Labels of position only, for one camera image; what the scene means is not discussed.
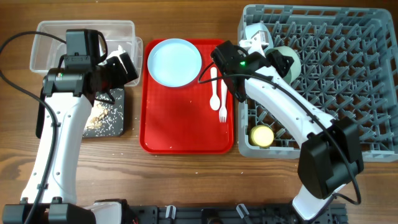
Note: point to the light blue bowl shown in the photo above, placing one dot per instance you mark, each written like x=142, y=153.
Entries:
x=252, y=29

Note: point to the black food waste tray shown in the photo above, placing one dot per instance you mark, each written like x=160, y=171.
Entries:
x=116, y=109

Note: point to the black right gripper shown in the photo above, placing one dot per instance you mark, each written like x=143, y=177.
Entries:
x=273, y=57

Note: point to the grey dishwasher rack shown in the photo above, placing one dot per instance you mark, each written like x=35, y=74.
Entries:
x=349, y=65

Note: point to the large white napkin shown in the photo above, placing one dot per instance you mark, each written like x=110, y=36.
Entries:
x=116, y=53

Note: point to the yellow plastic cup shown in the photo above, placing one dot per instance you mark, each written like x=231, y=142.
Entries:
x=261, y=136

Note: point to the rice and nutshell scraps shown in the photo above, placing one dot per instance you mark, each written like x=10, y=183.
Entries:
x=99, y=116

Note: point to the red serving tray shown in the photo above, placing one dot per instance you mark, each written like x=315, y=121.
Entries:
x=180, y=120

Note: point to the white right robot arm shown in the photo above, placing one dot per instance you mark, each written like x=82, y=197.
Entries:
x=330, y=152

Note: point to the mint green bowl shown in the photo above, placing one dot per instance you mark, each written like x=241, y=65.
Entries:
x=296, y=68

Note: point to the light blue plate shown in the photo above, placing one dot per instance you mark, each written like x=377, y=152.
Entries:
x=174, y=63

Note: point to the white plastic spoon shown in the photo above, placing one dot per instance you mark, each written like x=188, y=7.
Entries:
x=214, y=100

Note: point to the clear plastic waste bin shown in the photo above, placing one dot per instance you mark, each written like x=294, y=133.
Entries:
x=118, y=34

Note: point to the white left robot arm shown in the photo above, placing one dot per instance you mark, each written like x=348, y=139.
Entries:
x=66, y=99

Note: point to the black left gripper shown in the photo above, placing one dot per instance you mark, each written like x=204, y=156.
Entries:
x=121, y=76

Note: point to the white plastic fork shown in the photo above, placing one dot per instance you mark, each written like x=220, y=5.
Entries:
x=223, y=113

